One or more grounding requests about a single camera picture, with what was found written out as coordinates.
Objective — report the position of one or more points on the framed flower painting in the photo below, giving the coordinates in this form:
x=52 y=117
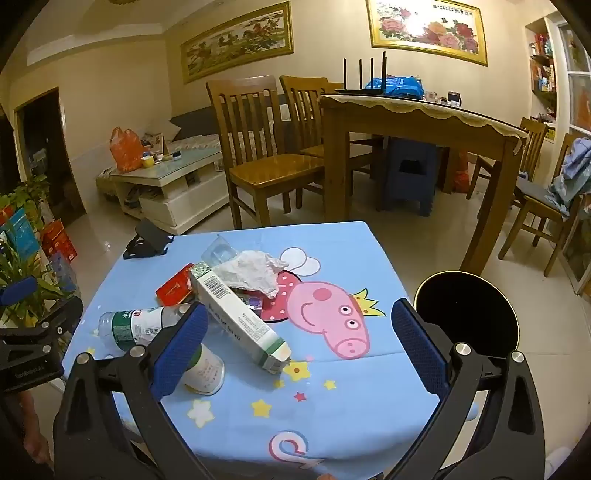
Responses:
x=425 y=27

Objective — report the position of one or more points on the cream lace table cover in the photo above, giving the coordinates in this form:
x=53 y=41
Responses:
x=461 y=117

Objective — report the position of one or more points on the blue cartoon pig tablecloth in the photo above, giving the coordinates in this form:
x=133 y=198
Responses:
x=323 y=369

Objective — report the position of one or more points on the black wifi router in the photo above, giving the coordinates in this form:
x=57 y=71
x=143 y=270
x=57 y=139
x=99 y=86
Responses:
x=360 y=91

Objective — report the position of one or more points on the clear plastic water bottle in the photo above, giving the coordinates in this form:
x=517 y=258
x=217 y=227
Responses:
x=134 y=327

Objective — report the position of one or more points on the light blue clothes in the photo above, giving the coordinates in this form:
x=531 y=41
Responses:
x=572 y=170

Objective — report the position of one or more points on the blue plastic bag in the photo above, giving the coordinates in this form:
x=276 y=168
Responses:
x=397 y=85

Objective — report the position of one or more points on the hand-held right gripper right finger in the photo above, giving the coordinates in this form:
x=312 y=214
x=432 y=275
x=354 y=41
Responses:
x=420 y=350

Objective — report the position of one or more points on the blue-grey plastic stool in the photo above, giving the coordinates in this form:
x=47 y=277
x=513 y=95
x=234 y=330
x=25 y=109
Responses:
x=408 y=189

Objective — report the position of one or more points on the small yellow cup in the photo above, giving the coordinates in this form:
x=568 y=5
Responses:
x=147 y=162

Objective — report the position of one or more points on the black folding phone stand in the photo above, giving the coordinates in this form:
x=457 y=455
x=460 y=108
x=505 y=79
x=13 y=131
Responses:
x=147 y=235

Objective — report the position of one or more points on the red cardboard box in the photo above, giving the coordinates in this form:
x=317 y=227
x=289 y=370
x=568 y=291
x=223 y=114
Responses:
x=57 y=240

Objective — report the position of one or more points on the red plastic bag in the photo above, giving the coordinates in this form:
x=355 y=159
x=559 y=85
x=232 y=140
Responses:
x=460 y=177

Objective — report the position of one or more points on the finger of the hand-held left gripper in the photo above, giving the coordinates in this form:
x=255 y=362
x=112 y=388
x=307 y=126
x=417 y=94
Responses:
x=18 y=290
x=62 y=314

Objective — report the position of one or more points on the person's left hand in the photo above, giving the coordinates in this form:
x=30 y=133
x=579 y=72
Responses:
x=34 y=429

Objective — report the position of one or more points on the white green carton box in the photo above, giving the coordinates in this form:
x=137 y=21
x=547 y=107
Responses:
x=240 y=318

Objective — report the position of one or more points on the green potted plant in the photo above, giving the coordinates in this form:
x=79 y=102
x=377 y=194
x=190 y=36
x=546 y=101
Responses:
x=23 y=263

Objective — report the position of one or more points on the grey sofa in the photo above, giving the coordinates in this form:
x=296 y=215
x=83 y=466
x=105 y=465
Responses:
x=194 y=121

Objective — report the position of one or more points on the red grey-edged foil packet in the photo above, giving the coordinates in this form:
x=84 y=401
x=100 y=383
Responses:
x=253 y=303

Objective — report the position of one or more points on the clear plastic cup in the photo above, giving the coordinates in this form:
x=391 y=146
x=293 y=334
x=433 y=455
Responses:
x=219 y=251

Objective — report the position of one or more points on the dark mug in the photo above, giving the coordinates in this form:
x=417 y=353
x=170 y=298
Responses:
x=454 y=98

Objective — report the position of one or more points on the white wall shelf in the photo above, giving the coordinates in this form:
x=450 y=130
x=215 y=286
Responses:
x=542 y=69

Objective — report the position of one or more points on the wooden dining table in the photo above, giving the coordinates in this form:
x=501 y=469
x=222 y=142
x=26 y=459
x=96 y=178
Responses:
x=415 y=131

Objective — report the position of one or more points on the wooden dining chair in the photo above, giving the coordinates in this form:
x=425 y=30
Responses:
x=304 y=101
x=272 y=173
x=533 y=138
x=531 y=217

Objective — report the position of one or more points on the blue cardboard box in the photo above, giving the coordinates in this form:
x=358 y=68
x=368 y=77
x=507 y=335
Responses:
x=21 y=235

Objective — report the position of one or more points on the red cigarette box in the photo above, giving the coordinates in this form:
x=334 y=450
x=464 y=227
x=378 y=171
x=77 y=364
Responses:
x=175 y=288

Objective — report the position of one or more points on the white tissue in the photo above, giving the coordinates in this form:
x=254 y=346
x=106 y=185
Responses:
x=254 y=272

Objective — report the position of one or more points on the framed horse painting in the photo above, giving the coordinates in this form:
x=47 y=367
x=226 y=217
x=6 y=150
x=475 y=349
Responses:
x=235 y=41

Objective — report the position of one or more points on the orange plastic bag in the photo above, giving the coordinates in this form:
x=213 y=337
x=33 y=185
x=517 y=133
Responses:
x=125 y=152

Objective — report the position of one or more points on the white glass-top coffee table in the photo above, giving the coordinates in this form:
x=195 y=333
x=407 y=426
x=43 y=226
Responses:
x=184 y=203

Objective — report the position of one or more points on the black round trash bin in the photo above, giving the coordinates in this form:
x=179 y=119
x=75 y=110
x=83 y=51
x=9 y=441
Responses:
x=466 y=314

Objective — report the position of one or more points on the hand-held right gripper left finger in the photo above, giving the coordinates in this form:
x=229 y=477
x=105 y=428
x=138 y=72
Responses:
x=180 y=355

